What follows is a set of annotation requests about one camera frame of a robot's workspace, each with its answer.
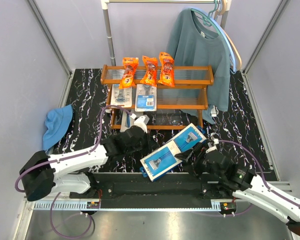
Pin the metal clothes rack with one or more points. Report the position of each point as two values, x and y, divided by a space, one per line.
105 10

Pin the orange bic razor bag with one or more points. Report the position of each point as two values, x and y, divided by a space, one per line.
130 65
150 77
167 76

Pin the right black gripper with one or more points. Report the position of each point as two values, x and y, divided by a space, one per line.
199 151

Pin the teal t-shirt on hanger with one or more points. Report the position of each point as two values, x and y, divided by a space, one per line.
192 44

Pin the blue razor box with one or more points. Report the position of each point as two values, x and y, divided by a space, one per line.
160 162
188 137

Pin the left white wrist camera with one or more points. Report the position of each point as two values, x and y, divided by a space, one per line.
140 121

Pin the orange wooden three-tier shelf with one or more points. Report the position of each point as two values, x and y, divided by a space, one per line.
189 93

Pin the blue cloth hat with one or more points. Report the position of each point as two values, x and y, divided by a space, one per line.
57 123

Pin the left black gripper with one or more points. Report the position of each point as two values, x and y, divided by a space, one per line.
151 144

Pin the light blue clothes hanger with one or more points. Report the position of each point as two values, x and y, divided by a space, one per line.
223 37

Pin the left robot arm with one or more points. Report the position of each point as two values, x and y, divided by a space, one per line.
44 174

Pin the white Harry's razor box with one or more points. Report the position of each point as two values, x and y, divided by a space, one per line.
125 121

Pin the Gillette razor pack on shelf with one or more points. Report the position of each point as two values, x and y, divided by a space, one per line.
121 97

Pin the Gillette razor blister pack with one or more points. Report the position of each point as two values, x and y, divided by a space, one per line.
146 98

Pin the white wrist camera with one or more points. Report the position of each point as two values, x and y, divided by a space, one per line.
140 121
212 146

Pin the orange BIC razor bag front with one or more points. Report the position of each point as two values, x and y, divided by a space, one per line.
130 65

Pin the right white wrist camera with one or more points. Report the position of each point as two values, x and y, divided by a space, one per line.
212 146

